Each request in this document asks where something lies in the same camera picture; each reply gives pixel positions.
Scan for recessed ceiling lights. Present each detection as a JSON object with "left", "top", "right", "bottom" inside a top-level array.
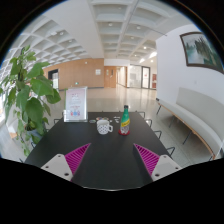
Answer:
[{"left": 49, "top": 21, "right": 158, "bottom": 64}]

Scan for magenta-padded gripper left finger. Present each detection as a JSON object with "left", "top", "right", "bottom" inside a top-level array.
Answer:
[{"left": 40, "top": 142, "right": 93, "bottom": 183}]

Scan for framed landscape picture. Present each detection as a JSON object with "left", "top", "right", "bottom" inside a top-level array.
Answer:
[{"left": 179, "top": 31, "right": 224, "bottom": 75}]

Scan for grey plant pot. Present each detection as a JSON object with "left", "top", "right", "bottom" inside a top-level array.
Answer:
[{"left": 24, "top": 128, "right": 46, "bottom": 144}]

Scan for large green leafy plant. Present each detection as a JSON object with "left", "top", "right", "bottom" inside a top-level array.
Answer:
[{"left": 0, "top": 44, "right": 62, "bottom": 158}]

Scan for long white bench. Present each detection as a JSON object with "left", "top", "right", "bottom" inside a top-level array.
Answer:
[{"left": 155, "top": 87, "right": 224, "bottom": 160}]

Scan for clear acrylic sign stand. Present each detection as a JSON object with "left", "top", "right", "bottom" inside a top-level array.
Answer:
[{"left": 63, "top": 86, "right": 89, "bottom": 123}]

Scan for green drink bottle black cap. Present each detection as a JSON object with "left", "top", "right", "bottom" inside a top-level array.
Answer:
[{"left": 119, "top": 104, "right": 131, "bottom": 135}]

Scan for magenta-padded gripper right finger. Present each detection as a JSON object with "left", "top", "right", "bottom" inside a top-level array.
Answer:
[{"left": 132, "top": 142, "right": 183, "bottom": 186}]

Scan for white dotted mug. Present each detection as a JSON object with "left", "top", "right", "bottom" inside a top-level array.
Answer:
[{"left": 96, "top": 119, "right": 114, "bottom": 135}]

